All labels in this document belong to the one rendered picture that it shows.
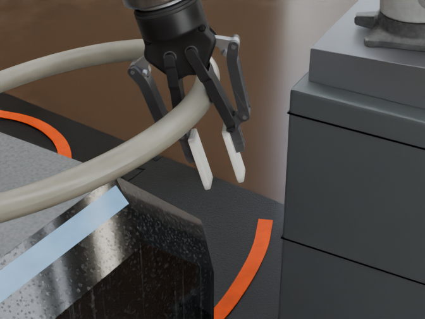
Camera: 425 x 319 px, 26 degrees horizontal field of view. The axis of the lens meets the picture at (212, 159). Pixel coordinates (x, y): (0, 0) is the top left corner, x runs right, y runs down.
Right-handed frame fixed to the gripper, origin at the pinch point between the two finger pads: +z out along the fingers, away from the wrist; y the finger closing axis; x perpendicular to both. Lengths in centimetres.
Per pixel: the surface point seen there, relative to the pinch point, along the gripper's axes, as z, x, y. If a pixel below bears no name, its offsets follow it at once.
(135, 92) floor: 75, -227, 79
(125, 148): -9.3, 12.6, 6.0
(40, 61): -8.8, -26.0, 27.2
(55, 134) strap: 69, -190, 101
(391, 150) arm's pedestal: 44, -75, -17
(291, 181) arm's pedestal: 51, -85, 7
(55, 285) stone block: 22.8, -15.4, 34.4
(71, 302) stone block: 25.9, -14.9, 32.9
